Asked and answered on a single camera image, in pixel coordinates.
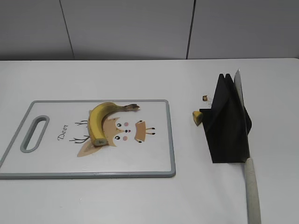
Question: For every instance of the cut banana end piece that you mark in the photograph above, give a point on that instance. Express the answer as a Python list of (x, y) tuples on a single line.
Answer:
[(197, 117)]

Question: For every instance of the yellow banana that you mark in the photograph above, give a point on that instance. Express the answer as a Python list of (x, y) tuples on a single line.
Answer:
[(97, 117)]

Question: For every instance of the knife with white speckled handle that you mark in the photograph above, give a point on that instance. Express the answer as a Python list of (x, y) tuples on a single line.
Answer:
[(252, 195)]

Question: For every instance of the black knife stand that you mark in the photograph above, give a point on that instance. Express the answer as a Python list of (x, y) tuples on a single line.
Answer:
[(223, 125)]

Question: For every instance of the white deer cutting board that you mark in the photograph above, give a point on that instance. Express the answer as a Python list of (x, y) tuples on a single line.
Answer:
[(68, 139)]

